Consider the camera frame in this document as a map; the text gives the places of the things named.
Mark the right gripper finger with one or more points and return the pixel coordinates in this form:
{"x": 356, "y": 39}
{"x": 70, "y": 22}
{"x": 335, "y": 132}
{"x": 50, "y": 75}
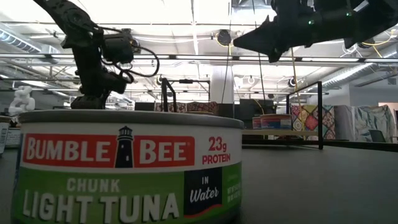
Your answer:
{"x": 267, "y": 39}

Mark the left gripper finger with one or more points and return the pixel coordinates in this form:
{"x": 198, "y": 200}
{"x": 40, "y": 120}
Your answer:
{"x": 99, "y": 84}

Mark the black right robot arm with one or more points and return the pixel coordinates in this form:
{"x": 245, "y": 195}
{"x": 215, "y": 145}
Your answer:
{"x": 379, "y": 18}

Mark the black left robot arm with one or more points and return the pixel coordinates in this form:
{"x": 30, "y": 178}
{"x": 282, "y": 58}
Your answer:
{"x": 71, "y": 15}

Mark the black cabinet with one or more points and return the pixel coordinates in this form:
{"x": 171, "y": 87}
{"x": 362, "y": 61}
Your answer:
{"x": 144, "y": 106}

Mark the white pillar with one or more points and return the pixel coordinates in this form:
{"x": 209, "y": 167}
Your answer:
{"x": 222, "y": 84}

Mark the dark box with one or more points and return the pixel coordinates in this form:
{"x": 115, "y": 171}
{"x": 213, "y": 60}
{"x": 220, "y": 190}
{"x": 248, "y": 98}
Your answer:
{"x": 248, "y": 109}

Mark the white robot figure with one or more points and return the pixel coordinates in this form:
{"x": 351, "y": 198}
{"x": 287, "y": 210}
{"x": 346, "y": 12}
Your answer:
{"x": 21, "y": 102}

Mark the long ceiling light strip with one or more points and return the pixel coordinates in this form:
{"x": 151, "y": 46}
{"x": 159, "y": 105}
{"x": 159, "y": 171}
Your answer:
{"x": 186, "y": 57}

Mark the colourful patchwork quilt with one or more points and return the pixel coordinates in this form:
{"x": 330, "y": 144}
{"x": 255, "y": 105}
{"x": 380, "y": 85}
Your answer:
{"x": 311, "y": 121}

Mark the grey cloth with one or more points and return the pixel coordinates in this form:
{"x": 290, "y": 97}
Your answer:
{"x": 343, "y": 121}

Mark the leaf print cloth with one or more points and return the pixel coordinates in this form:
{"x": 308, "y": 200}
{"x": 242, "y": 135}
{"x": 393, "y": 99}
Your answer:
{"x": 373, "y": 118}

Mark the dark office chair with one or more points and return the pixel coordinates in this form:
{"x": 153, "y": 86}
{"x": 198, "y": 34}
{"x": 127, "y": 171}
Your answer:
{"x": 377, "y": 136}

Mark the black table mat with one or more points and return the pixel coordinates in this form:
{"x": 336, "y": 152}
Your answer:
{"x": 311, "y": 186}

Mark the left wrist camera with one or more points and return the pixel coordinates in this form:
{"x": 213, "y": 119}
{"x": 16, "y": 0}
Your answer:
{"x": 118, "y": 48}

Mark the large ceiling duct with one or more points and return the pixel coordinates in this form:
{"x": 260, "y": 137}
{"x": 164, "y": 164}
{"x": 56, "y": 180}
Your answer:
{"x": 357, "y": 71}

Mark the silver ventilation duct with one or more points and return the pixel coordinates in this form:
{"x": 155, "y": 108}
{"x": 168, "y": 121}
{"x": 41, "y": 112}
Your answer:
{"x": 15, "y": 40}

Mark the black aluminium table frame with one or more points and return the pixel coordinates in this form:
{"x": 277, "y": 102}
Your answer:
{"x": 357, "y": 145}

